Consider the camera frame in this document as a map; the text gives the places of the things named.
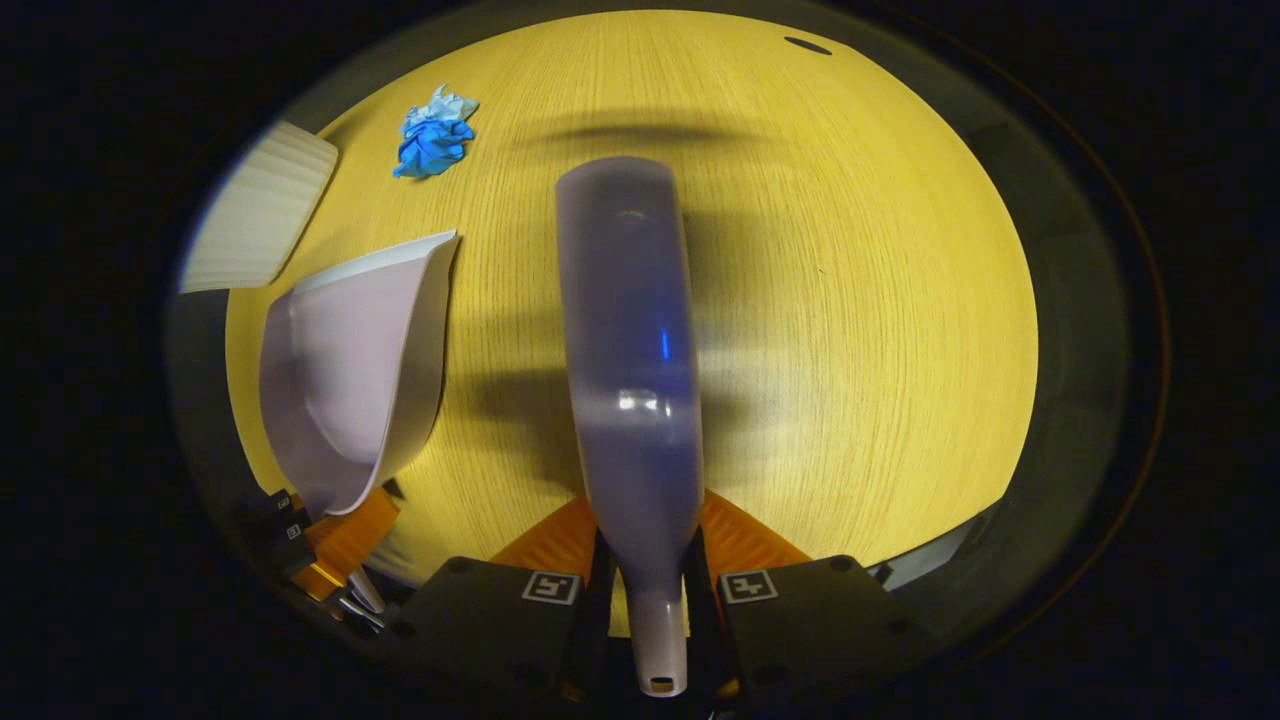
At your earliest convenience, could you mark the blue paper trash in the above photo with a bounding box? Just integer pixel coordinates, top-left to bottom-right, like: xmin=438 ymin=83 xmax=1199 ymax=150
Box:
xmin=392 ymin=85 xmax=479 ymax=181

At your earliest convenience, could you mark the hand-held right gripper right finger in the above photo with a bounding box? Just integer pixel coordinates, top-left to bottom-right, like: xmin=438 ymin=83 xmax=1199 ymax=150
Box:
xmin=685 ymin=490 xmax=931 ymax=701

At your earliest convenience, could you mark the pink plastic dustpan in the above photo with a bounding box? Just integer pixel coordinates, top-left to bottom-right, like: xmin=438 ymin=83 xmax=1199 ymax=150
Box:
xmin=258 ymin=230 xmax=461 ymax=616

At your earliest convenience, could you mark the white ribbed garbage bin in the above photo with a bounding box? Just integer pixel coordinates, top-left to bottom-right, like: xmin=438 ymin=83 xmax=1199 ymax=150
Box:
xmin=180 ymin=120 xmax=339 ymax=294

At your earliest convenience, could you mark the small pink broom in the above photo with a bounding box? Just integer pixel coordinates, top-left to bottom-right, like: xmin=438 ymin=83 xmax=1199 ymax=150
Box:
xmin=555 ymin=155 xmax=706 ymax=698

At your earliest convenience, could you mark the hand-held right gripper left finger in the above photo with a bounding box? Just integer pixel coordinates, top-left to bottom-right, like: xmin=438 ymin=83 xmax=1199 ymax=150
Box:
xmin=390 ymin=495 xmax=613 ymax=701

